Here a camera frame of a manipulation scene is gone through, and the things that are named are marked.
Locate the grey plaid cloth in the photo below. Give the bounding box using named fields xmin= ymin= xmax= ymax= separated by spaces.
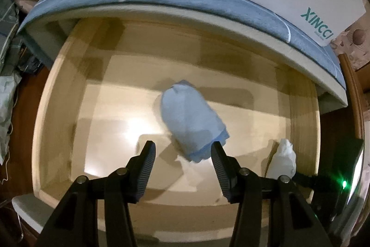
xmin=0 ymin=0 xmax=21 ymax=74

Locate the wooden drawer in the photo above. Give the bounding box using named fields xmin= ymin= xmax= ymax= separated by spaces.
xmin=12 ymin=17 xmax=321 ymax=236

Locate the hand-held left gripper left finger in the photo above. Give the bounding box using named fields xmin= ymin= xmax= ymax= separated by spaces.
xmin=36 ymin=141 xmax=157 ymax=247

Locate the white plastic bag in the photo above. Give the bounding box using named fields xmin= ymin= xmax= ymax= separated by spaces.
xmin=0 ymin=73 xmax=22 ymax=161

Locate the light blue underwear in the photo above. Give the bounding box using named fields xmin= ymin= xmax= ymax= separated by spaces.
xmin=160 ymin=80 xmax=230 ymax=163

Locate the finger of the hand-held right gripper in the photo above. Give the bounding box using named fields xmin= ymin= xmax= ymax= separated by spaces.
xmin=295 ymin=172 xmax=318 ymax=190

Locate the brown wooden furniture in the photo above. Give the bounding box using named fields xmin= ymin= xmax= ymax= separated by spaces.
xmin=337 ymin=53 xmax=365 ymax=140

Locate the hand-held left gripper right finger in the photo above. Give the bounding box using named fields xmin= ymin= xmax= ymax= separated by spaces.
xmin=210 ymin=141 xmax=333 ymax=247

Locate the plain white underwear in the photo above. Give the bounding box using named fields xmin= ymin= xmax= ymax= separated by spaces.
xmin=265 ymin=138 xmax=297 ymax=179

